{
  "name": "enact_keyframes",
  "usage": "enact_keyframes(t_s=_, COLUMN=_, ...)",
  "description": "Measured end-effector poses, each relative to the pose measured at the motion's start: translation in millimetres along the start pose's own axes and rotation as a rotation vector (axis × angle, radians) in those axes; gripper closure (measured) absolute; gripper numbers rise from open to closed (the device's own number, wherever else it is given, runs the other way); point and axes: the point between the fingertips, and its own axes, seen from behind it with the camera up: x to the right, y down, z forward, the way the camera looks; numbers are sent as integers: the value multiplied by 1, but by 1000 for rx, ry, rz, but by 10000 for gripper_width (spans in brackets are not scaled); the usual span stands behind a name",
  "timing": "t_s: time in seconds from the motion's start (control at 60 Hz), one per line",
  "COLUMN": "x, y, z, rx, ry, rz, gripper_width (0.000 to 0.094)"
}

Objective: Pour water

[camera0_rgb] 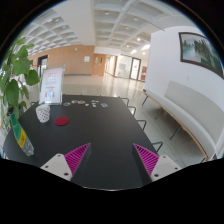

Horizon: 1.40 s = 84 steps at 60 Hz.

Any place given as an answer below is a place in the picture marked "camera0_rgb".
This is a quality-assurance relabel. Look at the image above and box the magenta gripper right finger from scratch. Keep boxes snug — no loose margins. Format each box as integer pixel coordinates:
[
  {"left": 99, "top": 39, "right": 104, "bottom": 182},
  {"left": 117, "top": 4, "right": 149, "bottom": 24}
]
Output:
[{"left": 133, "top": 144, "right": 181, "bottom": 182}]

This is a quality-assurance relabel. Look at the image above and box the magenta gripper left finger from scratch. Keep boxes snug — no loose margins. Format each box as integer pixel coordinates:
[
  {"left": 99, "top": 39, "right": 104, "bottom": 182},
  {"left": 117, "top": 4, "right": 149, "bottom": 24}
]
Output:
[{"left": 42, "top": 143, "right": 91, "bottom": 181}]

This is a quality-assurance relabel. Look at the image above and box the green plastic water bottle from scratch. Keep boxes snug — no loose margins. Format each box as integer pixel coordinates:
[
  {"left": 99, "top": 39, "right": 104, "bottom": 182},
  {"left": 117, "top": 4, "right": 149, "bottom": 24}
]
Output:
[{"left": 10, "top": 113, "right": 34, "bottom": 156}]

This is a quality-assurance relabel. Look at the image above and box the red round coaster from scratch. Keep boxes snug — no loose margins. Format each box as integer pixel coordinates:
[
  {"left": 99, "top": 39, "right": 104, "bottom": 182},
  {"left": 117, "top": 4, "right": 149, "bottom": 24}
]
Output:
[{"left": 55, "top": 116, "right": 69, "bottom": 126}]

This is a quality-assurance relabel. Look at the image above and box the black chair middle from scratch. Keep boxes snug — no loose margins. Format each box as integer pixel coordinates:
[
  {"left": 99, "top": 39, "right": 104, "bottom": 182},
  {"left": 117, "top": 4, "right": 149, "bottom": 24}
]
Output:
[{"left": 137, "top": 120, "right": 147, "bottom": 130}]

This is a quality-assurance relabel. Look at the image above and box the white lattice cup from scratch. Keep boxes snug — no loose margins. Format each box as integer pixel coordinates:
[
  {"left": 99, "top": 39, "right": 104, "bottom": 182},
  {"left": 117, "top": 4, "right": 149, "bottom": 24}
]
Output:
[{"left": 36, "top": 104, "right": 50, "bottom": 123}]

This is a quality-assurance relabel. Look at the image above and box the round badge left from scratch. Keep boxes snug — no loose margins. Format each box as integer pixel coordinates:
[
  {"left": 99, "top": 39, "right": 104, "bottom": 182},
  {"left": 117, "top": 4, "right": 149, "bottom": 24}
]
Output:
[{"left": 63, "top": 102, "right": 71, "bottom": 107}]

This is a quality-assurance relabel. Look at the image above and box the round colourful badge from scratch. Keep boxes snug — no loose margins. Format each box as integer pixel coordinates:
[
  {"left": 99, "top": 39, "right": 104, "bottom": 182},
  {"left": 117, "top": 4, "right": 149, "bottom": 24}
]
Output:
[{"left": 71, "top": 100, "right": 78, "bottom": 104}]

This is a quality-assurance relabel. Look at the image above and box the black chair far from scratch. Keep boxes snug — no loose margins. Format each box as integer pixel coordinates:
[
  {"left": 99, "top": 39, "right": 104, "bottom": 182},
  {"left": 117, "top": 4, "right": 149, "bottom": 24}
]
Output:
[{"left": 128, "top": 106, "right": 137, "bottom": 116}]

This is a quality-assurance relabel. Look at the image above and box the round tan badge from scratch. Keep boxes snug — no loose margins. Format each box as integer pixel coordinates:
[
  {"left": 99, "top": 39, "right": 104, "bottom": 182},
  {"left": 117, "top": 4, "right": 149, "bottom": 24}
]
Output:
[{"left": 78, "top": 100, "right": 86, "bottom": 105}]

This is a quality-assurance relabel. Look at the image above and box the white long bench sofa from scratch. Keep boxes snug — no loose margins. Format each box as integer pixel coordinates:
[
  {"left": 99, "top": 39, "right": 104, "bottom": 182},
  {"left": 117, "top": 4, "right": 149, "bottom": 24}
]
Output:
[{"left": 144, "top": 81, "right": 224, "bottom": 161}]

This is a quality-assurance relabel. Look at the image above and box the small white trinket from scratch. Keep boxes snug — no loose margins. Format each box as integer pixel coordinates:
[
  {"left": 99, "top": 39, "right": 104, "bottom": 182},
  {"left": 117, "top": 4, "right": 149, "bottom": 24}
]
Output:
[{"left": 91, "top": 100, "right": 99, "bottom": 107}]

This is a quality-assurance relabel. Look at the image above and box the blue square card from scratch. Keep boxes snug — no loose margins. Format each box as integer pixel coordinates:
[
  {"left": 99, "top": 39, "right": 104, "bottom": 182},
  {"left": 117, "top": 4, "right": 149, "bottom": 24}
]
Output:
[{"left": 100, "top": 103, "right": 108, "bottom": 108}]

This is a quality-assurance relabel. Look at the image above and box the acrylic sign stand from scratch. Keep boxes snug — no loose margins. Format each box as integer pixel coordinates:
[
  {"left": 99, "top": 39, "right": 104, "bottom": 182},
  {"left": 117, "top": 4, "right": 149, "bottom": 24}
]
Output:
[{"left": 39, "top": 67, "right": 64, "bottom": 105}]

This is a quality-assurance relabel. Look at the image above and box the green potted plant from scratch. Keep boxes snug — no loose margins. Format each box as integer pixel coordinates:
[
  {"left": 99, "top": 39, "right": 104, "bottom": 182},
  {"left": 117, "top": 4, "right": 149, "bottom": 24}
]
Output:
[{"left": 0, "top": 36, "right": 40, "bottom": 133}]

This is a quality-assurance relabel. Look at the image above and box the framed landscape painting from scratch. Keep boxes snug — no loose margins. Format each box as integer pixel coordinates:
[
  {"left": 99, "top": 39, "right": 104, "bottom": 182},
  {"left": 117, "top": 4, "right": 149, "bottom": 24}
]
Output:
[{"left": 178, "top": 32, "right": 224, "bottom": 78}]

